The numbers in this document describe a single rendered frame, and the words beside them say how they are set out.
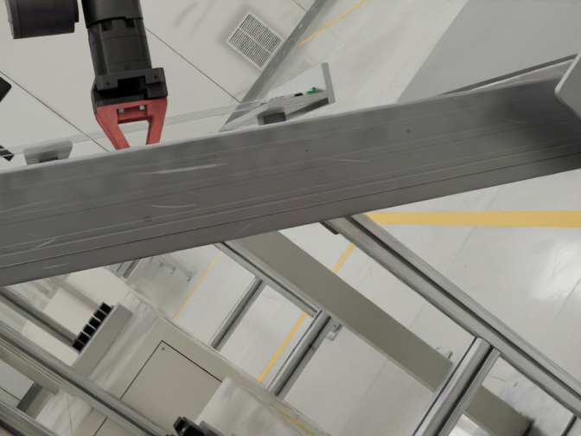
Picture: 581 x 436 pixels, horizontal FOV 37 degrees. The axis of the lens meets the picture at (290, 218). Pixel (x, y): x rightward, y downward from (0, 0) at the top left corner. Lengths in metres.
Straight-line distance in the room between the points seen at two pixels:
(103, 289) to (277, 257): 4.07
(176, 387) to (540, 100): 1.52
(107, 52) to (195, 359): 1.22
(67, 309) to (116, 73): 4.70
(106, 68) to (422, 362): 0.93
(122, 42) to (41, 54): 7.86
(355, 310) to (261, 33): 7.60
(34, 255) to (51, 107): 8.16
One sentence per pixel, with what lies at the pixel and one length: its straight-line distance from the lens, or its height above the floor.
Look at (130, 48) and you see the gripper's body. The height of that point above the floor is 0.98.
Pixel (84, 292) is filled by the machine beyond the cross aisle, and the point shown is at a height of 0.48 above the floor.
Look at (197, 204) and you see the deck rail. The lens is 0.49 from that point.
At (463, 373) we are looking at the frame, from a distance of 1.36.
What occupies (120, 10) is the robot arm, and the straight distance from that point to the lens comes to 0.87.
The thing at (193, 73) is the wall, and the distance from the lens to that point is 8.82.
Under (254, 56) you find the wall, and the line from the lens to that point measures 8.97.
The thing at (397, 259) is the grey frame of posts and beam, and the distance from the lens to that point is 1.30.
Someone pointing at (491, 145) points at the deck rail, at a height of 0.76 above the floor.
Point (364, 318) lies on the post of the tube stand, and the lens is 1.55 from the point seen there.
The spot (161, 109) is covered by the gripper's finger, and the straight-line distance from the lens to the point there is 0.85.
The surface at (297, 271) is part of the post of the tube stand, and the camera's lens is 1.50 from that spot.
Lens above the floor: 0.95
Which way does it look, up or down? 13 degrees down
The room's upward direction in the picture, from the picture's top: 53 degrees counter-clockwise
